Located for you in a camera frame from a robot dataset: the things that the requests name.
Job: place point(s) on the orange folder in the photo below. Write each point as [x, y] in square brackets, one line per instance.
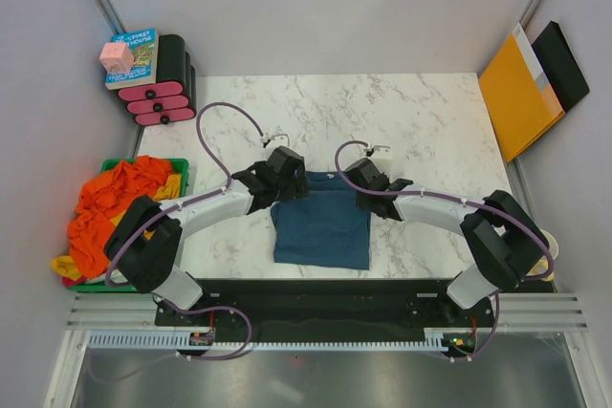
[520, 99]

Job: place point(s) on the white slotted cable duct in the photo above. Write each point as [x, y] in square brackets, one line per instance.
[190, 341]

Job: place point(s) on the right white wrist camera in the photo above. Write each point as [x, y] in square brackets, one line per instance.
[381, 156]

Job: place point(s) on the blue t shirt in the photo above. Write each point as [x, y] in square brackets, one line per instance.
[325, 229]

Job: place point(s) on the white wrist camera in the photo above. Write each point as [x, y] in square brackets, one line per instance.
[275, 140]
[381, 156]

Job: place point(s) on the pink black drawer unit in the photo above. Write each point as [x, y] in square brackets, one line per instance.
[172, 97]

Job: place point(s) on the blue storey treehouse book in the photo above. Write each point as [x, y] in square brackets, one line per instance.
[144, 46]

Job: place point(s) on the green plastic bin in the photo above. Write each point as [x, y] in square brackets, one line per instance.
[143, 169]

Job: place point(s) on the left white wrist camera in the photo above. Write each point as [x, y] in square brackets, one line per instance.
[275, 140]

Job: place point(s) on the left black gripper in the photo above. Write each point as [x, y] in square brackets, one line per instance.
[298, 185]

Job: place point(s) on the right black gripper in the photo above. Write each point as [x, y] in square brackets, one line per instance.
[360, 200]

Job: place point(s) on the orange t shirt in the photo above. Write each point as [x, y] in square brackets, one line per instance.
[105, 207]

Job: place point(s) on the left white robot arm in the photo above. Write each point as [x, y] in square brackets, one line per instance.
[145, 244]

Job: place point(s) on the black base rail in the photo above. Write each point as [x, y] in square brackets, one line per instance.
[327, 310]

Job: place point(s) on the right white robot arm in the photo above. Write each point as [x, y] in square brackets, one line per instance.
[504, 242]

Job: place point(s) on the black folder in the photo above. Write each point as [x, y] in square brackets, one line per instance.
[560, 66]

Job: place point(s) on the yellow t shirt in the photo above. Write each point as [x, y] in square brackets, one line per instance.
[72, 267]

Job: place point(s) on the pink cube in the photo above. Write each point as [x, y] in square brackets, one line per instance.
[116, 58]

